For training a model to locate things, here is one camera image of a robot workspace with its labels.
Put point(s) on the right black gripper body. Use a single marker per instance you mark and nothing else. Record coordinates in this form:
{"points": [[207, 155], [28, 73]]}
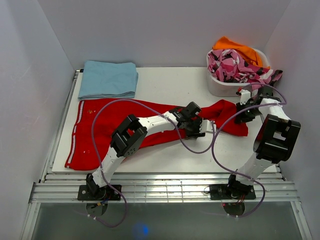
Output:
{"points": [[250, 113]]}

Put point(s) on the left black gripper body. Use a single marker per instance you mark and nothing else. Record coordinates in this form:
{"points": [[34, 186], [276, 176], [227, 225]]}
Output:
{"points": [[190, 127]]}

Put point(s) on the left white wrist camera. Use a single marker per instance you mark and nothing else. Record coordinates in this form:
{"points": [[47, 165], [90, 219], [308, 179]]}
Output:
{"points": [[208, 126]]}

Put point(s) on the white plastic basket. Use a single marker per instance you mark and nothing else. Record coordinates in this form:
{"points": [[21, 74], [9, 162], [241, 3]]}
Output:
{"points": [[225, 89]]}

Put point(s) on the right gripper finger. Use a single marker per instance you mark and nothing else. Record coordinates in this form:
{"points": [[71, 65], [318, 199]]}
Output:
{"points": [[240, 108], [239, 119]]}

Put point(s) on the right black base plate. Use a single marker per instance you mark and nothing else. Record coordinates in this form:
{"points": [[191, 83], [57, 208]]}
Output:
{"points": [[220, 192]]}

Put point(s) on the folded light blue trousers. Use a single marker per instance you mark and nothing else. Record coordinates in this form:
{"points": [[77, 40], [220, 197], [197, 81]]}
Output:
{"points": [[108, 80]]}

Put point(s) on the pink camouflage trousers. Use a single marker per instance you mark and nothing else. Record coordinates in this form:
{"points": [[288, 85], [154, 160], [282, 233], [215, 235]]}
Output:
{"points": [[226, 65]]}

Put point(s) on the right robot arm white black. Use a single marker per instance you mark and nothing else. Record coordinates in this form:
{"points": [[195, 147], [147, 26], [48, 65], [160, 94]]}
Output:
{"points": [[274, 142]]}

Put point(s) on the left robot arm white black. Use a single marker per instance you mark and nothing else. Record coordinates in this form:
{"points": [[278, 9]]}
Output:
{"points": [[128, 137]]}

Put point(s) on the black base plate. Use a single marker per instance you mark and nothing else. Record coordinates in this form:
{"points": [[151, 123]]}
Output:
{"points": [[104, 193], [220, 192]]}

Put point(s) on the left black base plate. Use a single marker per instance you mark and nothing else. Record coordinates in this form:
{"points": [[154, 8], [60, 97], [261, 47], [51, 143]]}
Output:
{"points": [[104, 193]]}

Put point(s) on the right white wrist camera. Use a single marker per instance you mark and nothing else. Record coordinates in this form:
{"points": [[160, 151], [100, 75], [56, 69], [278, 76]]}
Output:
{"points": [[244, 96]]}

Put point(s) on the orange garment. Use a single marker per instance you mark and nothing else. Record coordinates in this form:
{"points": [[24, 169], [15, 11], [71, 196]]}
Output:
{"points": [[247, 53]]}

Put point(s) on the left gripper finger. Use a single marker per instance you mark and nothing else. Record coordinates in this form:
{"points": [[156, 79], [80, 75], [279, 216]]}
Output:
{"points": [[198, 122], [195, 135]]}

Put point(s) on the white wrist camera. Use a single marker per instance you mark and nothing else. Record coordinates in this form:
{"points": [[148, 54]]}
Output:
{"points": [[244, 96], [208, 126]]}

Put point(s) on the red trousers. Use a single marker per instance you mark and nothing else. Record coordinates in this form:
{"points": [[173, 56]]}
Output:
{"points": [[82, 156]]}

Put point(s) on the aluminium rail frame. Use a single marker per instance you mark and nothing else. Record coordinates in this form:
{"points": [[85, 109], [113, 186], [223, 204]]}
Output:
{"points": [[166, 191]]}

